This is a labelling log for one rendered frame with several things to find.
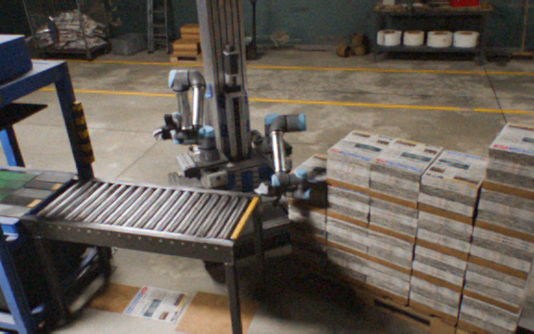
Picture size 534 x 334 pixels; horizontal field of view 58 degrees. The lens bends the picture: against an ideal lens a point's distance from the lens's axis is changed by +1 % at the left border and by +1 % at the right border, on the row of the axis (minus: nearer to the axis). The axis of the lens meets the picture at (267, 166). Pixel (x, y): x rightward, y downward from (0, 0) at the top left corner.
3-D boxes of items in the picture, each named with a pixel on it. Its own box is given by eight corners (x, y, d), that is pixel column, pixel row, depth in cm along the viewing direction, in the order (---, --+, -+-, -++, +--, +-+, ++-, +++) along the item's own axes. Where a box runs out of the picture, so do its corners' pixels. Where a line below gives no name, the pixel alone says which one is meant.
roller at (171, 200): (183, 196, 312) (182, 189, 309) (148, 237, 272) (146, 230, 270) (176, 195, 313) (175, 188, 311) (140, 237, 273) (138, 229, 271)
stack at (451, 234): (316, 247, 380) (316, 151, 342) (471, 304, 318) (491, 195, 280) (289, 274, 352) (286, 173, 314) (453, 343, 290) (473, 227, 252)
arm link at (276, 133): (266, 112, 308) (273, 184, 289) (284, 111, 308) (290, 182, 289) (266, 121, 319) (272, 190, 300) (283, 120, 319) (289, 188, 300)
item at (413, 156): (397, 138, 301) (397, 137, 300) (443, 148, 285) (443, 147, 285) (372, 161, 274) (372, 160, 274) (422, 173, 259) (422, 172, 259)
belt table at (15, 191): (83, 184, 343) (80, 172, 339) (18, 237, 288) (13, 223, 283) (2, 175, 362) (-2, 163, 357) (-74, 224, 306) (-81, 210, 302)
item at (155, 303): (191, 294, 339) (191, 292, 338) (173, 324, 314) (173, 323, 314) (144, 286, 348) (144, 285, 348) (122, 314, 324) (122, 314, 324)
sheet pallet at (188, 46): (244, 53, 951) (242, 23, 925) (230, 64, 880) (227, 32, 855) (188, 51, 982) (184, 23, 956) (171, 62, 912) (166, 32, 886)
